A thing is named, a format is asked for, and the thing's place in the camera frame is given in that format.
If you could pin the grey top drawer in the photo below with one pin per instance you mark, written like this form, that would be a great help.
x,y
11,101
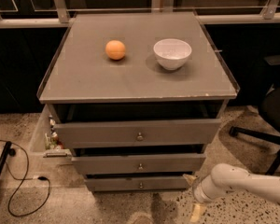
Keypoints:
x,y
136,124

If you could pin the grey middle drawer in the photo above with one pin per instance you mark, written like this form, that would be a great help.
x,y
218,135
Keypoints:
x,y
138,160

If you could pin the black office chair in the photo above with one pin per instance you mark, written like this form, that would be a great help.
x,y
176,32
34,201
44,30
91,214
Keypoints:
x,y
269,110

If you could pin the clear plastic storage bin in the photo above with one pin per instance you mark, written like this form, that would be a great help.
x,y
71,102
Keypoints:
x,y
41,142

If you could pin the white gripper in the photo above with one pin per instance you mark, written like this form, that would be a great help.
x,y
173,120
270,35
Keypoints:
x,y
198,191

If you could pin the metal window railing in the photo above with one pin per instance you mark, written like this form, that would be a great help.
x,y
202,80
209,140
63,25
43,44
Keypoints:
x,y
46,13

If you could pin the grey drawer cabinet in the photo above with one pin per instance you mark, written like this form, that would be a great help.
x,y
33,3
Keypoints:
x,y
83,74

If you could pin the orange fruit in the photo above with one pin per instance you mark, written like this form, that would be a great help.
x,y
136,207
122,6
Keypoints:
x,y
115,50

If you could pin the grey drawer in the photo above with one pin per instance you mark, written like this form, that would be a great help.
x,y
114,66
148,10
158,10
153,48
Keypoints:
x,y
138,160
136,124
120,183

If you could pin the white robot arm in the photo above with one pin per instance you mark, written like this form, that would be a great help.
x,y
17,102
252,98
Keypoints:
x,y
225,179

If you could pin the grey bottom drawer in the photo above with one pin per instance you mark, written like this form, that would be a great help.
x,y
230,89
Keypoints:
x,y
120,183

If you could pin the white bowl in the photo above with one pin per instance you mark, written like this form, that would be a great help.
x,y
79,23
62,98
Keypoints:
x,y
171,53

